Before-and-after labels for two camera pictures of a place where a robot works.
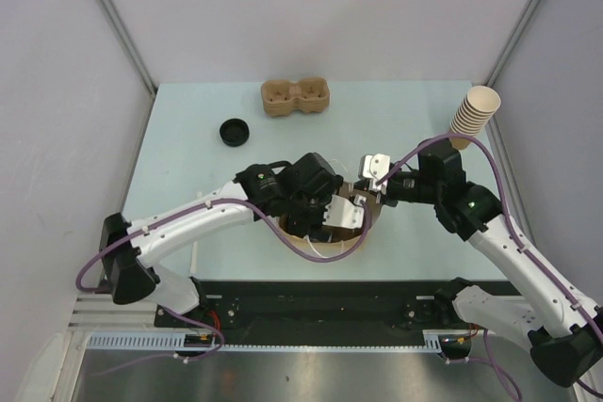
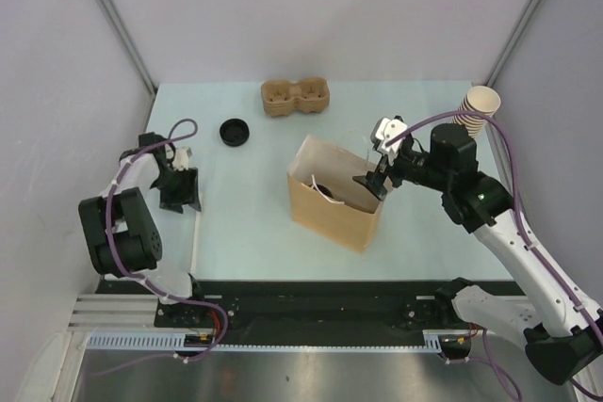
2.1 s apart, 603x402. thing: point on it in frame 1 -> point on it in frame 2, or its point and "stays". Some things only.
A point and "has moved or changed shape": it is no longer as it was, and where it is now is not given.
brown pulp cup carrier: [309, 95] stays
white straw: [195, 246] stays
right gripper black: [387, 198] -> [374, 182]
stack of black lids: [234, 132] stays
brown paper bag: [352, 212] has moved or changed shape
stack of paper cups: [474, 114] stays
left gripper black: [303, 225] -> [188, 194]
